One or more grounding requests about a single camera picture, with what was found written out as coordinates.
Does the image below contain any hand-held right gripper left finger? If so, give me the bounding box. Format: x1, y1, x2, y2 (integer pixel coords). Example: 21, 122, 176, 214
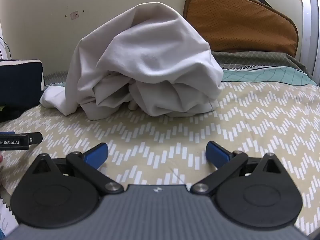
31, 142, 124, 196

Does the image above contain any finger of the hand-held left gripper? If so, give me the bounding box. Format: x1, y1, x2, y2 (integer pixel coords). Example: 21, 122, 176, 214
28, 132, 43, 145

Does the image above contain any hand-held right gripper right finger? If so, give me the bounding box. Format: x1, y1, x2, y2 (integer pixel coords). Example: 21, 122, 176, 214
190, 141, 284, 196

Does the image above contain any white shirt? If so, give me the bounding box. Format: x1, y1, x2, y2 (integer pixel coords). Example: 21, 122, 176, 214
39, 2, 224, 122

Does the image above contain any black cloth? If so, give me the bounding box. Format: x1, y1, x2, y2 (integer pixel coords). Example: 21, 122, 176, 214
0, 104, 33, 123

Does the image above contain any chevron patterned bed sheet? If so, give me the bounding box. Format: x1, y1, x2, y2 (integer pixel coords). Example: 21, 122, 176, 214
0, 80, 320, 240

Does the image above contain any white zigzag-edged cloth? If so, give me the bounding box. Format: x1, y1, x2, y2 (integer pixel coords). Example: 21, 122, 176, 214
0, 184, 19, 238

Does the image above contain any teal grid patterned cloth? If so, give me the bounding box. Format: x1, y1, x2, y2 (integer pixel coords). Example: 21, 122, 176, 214
221, 66, 318, 87

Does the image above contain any grey-green diamond patterned blanket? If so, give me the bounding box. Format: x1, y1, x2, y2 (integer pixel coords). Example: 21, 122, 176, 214
211, 51, 313, 78

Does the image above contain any orange-brown cushion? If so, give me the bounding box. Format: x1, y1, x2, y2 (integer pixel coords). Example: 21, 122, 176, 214
183, 0, 299, 57

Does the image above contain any thin cable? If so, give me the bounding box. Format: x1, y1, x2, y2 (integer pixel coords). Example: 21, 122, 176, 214
0, 36, 12, 60

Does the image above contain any metal window frame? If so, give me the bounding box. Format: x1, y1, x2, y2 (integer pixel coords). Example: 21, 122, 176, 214
301, 0, 320, 80

